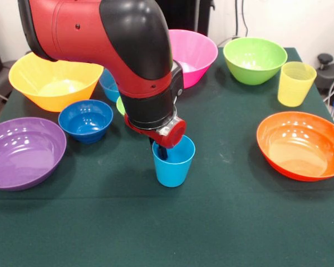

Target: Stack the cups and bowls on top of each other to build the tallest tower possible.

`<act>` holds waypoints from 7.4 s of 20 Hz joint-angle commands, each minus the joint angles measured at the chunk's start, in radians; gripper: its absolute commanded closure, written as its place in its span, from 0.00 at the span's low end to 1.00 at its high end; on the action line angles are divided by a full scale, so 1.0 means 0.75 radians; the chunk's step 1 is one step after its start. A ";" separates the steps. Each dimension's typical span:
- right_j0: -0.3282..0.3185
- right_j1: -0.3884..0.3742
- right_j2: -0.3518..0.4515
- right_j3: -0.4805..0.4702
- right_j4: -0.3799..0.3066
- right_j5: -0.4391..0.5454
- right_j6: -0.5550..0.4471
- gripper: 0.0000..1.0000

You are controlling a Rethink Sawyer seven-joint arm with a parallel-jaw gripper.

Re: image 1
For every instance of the shallow purple plastic bowl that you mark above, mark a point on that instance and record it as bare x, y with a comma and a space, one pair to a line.
22, 155

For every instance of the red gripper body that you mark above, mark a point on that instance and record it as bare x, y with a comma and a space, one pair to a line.
175, 135

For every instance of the large green plastic bowl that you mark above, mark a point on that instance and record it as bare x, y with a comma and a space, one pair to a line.
253, 55

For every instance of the small green plastic bowl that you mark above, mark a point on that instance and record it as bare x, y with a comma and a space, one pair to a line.
120, 107

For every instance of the shallow orange plastic bowl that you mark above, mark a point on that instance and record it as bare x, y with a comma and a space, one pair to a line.
300, 147

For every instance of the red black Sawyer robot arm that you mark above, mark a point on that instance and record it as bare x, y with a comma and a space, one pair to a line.
114, 41

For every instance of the large pink plastic bowl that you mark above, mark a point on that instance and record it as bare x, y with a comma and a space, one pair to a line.
195, 50

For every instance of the black round base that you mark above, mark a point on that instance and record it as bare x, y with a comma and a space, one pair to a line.
332, 75

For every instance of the dark green tablecloth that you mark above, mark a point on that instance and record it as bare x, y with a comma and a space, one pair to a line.
167, 222

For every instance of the translucent yellow plastic cup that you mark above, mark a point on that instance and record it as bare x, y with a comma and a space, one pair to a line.
293, 89

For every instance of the small dark blue bowl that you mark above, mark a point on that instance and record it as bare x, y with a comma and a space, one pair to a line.
85, 119

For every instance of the light blue plastic cup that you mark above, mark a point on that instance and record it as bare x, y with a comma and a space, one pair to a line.
172, 172

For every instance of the translucent light blue bowl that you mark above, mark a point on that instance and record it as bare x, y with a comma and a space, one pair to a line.
110, 89

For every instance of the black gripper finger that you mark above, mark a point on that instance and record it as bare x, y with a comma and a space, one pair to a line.
162, 153
152, 142

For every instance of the black knob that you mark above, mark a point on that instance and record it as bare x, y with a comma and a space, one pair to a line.
325, 59

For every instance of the large yellow plastic bowl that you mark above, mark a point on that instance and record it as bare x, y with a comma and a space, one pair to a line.
50, 80

